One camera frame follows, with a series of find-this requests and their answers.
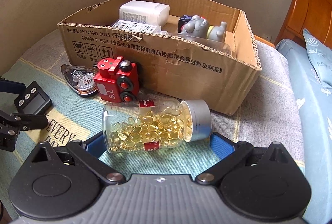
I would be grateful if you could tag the correction tape dispenser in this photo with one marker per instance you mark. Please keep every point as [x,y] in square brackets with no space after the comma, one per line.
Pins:
[80,79]

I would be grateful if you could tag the dark blue toy cube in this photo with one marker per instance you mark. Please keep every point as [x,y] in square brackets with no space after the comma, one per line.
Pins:
[184,19]

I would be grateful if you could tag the black digital timer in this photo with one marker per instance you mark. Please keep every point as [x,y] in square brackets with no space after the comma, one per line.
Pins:
[33,100]

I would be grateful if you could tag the white plastic bottle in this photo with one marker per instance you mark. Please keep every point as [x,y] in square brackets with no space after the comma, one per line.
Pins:
[145,12]

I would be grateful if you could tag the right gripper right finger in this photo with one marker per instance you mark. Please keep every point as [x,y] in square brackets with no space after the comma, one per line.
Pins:
[231,156]

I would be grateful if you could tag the red toy train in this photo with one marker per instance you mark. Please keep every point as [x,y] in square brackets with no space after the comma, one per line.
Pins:
[117,80]

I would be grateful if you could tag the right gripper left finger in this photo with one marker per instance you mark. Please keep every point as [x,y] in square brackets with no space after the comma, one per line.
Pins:
[87,153]

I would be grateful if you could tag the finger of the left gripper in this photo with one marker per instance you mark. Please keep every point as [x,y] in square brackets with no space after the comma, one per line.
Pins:
[29,121]
[11,87]

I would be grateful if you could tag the cardboard box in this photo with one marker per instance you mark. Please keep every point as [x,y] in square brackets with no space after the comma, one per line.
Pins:
[171,65]

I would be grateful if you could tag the wooden bed headboard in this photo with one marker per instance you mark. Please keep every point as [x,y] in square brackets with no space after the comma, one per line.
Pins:
[313,15]

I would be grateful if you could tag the grey rhino toy figure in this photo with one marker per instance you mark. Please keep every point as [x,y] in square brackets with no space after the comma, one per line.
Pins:
[199,27]

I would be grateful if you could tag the blue floral pillow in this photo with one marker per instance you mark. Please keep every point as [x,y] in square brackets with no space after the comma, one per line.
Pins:
[320,58]

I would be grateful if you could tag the white wall socket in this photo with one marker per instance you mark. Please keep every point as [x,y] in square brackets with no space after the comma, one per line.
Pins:
[267,37]

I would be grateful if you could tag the capsule jar silver lid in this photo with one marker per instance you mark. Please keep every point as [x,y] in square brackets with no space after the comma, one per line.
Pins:
[150,125]

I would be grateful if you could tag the wooden bench edge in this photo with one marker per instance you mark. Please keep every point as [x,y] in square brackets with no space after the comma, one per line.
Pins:
[262,40]

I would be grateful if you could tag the clear plastic jar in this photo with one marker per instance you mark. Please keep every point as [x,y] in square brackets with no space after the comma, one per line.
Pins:
[219,46]

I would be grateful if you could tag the blue floral bed sheet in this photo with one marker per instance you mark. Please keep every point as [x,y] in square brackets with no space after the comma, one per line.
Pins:
[314,105]

